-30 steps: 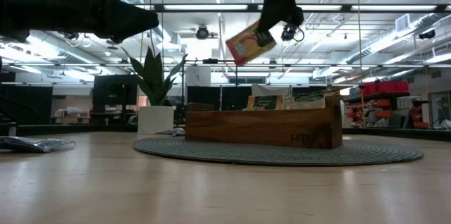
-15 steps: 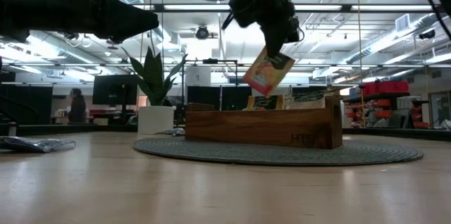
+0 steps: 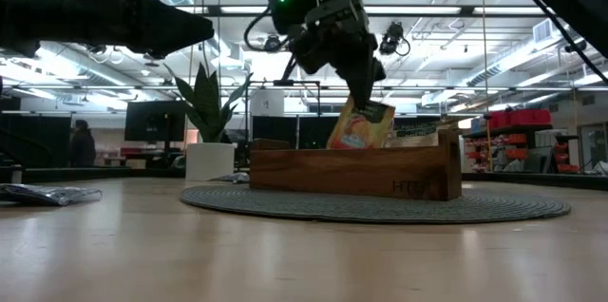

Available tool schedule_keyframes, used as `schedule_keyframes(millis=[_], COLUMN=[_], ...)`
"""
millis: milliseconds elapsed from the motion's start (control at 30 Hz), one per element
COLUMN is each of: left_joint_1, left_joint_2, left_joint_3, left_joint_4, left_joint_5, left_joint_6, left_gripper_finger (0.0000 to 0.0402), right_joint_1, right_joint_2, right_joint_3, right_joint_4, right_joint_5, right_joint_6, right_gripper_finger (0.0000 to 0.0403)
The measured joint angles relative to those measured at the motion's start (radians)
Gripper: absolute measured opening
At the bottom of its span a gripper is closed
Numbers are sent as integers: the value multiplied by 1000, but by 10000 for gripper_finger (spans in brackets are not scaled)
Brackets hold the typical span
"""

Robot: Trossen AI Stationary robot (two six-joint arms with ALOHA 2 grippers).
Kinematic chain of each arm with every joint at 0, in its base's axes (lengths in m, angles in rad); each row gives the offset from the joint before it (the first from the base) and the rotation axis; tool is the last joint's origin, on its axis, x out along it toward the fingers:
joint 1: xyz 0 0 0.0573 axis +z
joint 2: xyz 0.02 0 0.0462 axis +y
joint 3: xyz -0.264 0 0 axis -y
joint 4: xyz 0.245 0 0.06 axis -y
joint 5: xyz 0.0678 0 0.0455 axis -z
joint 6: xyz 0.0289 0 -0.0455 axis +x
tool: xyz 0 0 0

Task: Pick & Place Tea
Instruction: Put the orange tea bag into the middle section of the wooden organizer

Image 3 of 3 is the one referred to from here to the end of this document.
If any person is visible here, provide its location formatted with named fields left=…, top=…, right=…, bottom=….
left=68, top=119, right=98, bottom=168

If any green plant in white pot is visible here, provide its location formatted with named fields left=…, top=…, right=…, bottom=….
left=163, top=62, right=253, bottom=182

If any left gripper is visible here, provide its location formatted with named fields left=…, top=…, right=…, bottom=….
left=0, top=0, right=215, bottom=59

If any wooden tea organizer box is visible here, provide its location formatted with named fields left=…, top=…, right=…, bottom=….
left=249, top=128, right=463, bottom=202

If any black overhead camera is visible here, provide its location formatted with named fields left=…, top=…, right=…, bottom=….
left=378, top=21, right=411, bottom=58

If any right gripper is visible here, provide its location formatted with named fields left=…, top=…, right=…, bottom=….
left=289, top=0, right=388, bottom=109

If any orange mango tea packet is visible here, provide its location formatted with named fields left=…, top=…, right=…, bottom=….
left=326, top=96, right=396, bottom=150

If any tan brown tea packet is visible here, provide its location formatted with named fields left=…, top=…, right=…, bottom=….
left=387, top=121, right=450, bottom=149

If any shelf with red bins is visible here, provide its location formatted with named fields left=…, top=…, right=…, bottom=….
left=463, top=109, right=580, bottom=175

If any dark blue tea packet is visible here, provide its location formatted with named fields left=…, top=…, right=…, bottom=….
left=0, top=182, right=104, bottom=207
left=211, top=172, right=251, bottom=184

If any black background screen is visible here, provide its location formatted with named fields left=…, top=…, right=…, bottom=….
left=123, top=100, right=187, bottom=142

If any grey round woven placemat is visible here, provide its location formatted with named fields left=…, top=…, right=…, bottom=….
left=179, top=182, right=572, bottom=225

